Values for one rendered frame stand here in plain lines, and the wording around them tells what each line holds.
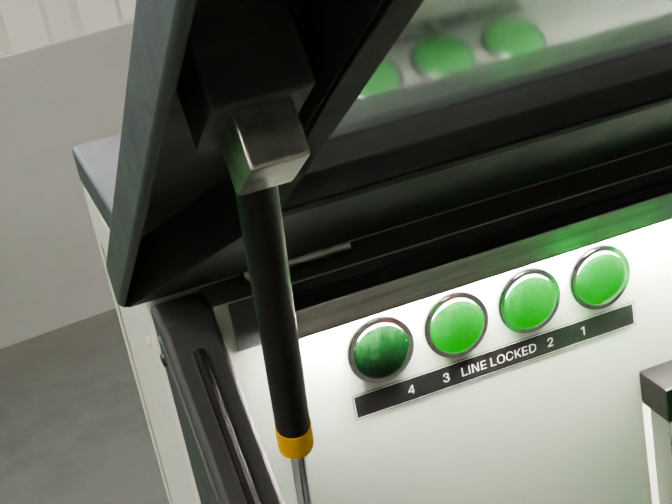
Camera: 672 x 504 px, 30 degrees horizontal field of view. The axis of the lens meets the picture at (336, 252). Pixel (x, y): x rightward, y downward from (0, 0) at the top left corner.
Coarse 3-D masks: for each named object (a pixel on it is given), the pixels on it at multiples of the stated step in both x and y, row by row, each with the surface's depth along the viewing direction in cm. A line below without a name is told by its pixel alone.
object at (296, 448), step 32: (256, 192) 51; (256, 224) 52; (256, 256) 54; (256, 288) 56; (288, 288) 56; (288, 320) 57; (288, 352) 59; (288, 384) 60; (288, 416) 62; (288, 448) 64
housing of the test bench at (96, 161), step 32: (96, 160) 105; (96, 192) 99; (512, 192) 95; (96, 224) 109; (192, 288) 88; (128, 320) 107; (128, 352) 117; (160, 352) 90; (160, 384) 96; (160, 416) 105; (160, 448) 115; (192, 480) 94
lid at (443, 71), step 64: (192, 0) 33; (256, 0) 45; (320, 0) 45; (384, 0) 39; (448, 0) 46; (512, 0) 49; (576, 0) 52; (640, 0) 56; (192, 64) 45; (256, 64) 45; (320, 64) 48; (384, 64) 52; (448, 64) 56; (512, 64) 60; (576, 64) 65; (640, 64) 71; (128, 128) 52; (192, 128) 49; (256, 128) 45; (320, 128) 52; (384, 128) 65; (448, 128) 70; (512, 128) 73; (576, 128) 74; (640, 128) 83; (128, 192) 59; (192, 192) 74; (320, 192) 70; (384, 192) 74; (448, 192) 83; (128, 256) 69; (192, 256) 77; (320, 256) 89
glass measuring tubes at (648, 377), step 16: (656, 368) 98; (640, 384) 99; (656, 384) 96; (656, 400) 97; (656, 416) 99; (656, 432) 100; (656, 448) 100; (656, 464) 101; (656, 480) 101; (656, 496) 102
